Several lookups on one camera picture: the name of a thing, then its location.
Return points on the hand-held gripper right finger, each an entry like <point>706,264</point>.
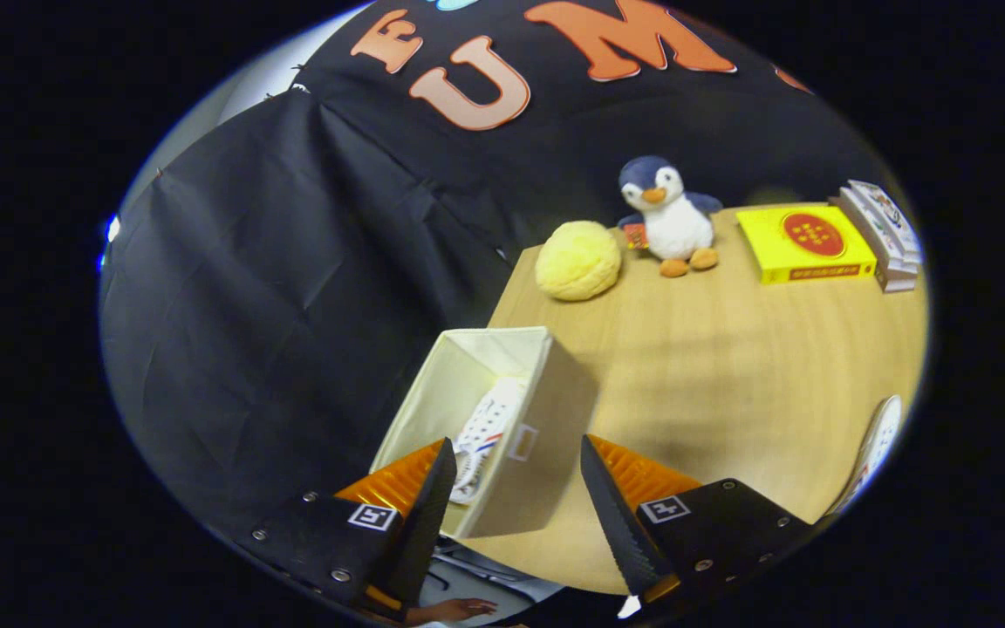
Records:
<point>611,523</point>

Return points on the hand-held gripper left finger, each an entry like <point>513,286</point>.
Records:
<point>424,541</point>

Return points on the brown fabric storage box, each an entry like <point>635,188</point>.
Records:
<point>546,488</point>

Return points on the white shoe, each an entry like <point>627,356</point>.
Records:
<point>878,436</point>
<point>489,419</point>

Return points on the yellow round plush cushion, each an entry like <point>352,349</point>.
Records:
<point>577,262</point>

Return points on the penguin plush toy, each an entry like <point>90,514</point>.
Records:
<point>677,227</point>

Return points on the yellow book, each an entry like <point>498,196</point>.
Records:
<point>773,253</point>

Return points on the brown cover book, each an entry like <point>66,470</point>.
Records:
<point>897,284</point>

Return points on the white illustrated book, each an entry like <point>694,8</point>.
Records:
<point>891,244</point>
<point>882,209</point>

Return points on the ceiling light strip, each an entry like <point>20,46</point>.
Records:
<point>111,228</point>

